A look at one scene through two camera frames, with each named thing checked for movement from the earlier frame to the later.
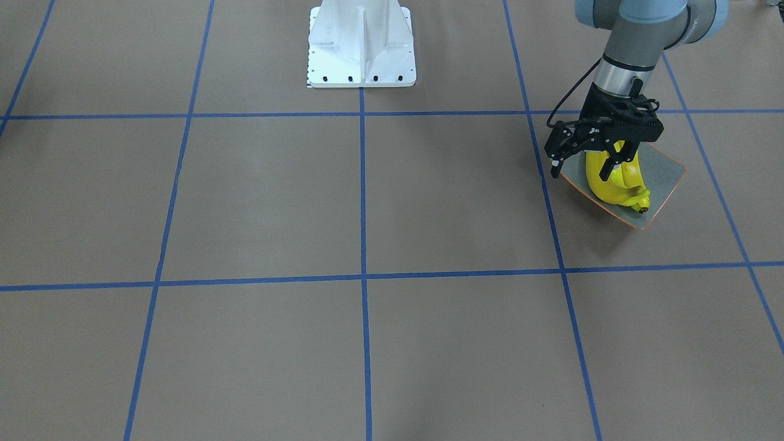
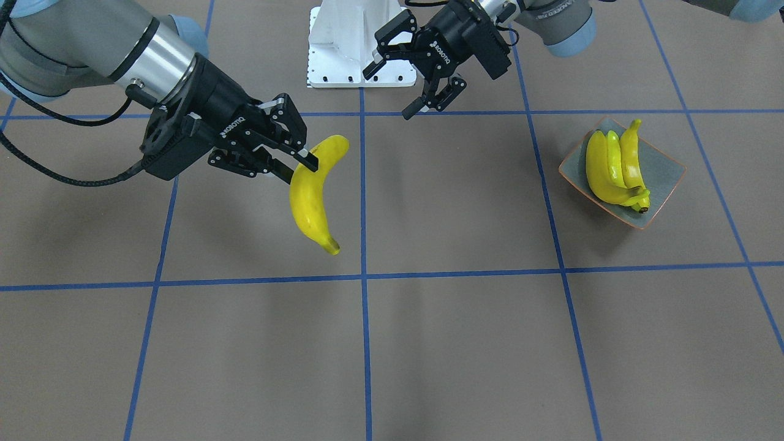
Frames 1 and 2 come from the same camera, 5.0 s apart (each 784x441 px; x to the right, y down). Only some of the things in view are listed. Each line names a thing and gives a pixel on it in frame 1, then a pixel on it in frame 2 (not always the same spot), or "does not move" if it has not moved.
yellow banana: x=595 y=161 does not move
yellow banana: x=633 y=173 does not move
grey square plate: x=662 y=172 does not move
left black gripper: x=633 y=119 → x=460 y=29
